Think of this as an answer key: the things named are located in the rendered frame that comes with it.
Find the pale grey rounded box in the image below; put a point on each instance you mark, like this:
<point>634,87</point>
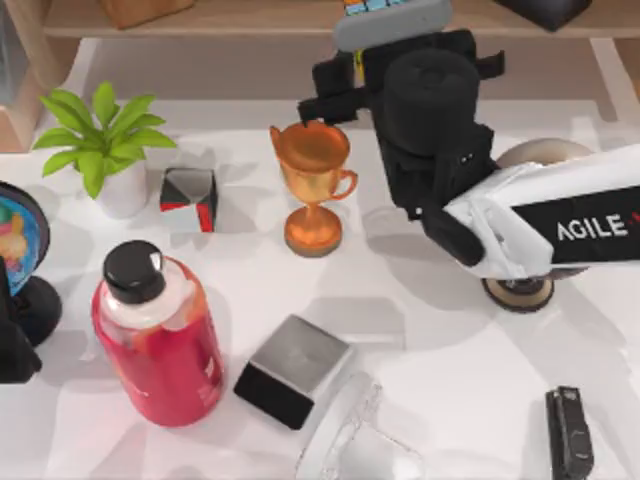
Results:
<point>390,25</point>

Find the multicoloured puzzle cube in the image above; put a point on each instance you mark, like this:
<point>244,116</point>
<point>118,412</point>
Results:
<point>370,5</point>

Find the copper trophy cup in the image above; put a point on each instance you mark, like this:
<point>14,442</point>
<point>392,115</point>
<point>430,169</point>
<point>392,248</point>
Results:
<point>310,160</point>

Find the wooden shelf unit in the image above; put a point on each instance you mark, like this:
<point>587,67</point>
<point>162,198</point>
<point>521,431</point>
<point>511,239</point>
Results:
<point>250,22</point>

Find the black angular object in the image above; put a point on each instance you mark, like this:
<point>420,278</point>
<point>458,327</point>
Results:
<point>550,12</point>

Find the grey red black cube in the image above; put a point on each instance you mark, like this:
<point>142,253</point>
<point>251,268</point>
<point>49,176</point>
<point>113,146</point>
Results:
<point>187,200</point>

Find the wooden box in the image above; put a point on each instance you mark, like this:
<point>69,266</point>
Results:
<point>145,10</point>

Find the green plant in white pot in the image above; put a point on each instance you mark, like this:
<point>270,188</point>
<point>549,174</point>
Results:
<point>100,135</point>

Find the beige round spool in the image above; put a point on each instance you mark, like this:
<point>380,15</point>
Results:
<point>520,295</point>

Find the black and silver box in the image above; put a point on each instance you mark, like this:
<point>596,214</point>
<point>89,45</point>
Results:
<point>295,355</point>

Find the red bottle with black cap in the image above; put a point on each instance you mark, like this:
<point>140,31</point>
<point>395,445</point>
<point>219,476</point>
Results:
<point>160,350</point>

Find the blue globe on black stand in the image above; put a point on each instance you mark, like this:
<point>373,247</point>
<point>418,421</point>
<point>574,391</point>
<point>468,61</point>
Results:
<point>20,235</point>

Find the clear glass cup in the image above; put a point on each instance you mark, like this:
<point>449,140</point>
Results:
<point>360,440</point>

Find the black stapler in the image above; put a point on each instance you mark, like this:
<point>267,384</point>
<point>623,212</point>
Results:
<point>570,430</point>

